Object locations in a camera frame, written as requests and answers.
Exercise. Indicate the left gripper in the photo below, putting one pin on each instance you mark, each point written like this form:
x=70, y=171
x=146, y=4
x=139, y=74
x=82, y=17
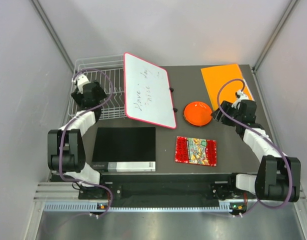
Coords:
x=79, y=98

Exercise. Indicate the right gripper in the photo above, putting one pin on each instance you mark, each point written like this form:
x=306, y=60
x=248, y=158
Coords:
x=226, y=107

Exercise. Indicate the orange plate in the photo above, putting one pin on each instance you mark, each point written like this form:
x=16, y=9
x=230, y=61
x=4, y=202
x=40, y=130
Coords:
x=197, y=109

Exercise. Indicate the red floral plate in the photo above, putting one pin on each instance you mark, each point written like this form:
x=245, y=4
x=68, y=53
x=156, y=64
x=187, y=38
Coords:
x=197, y=121

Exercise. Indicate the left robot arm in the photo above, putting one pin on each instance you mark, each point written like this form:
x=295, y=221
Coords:
x=65, y=145

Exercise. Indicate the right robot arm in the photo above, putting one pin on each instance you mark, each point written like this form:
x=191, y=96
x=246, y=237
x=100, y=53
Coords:
x=278, y=176

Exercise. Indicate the pink framed whiteboard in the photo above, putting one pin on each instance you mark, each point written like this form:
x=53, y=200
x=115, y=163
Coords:
x=147, y=92

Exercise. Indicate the black flat box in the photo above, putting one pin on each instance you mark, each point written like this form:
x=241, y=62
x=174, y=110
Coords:
x=124, y=149

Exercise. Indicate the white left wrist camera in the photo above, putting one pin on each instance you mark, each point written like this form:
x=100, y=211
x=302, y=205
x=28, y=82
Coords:
x=80, y=81

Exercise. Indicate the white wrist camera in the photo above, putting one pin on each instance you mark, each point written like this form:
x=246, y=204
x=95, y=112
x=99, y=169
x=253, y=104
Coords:
x=240, y=96
x=80, y=81

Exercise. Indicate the white wire dish rack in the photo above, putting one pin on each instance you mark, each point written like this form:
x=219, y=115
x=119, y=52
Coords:
x=108, y=71

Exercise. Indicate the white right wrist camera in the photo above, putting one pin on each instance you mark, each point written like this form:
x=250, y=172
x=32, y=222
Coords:
x=240, y=96

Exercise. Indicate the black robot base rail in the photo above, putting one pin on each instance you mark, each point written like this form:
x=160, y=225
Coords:
x=172, y=190

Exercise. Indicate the grey slotted cable duct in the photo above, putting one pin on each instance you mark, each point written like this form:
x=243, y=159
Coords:
x=96, y=207

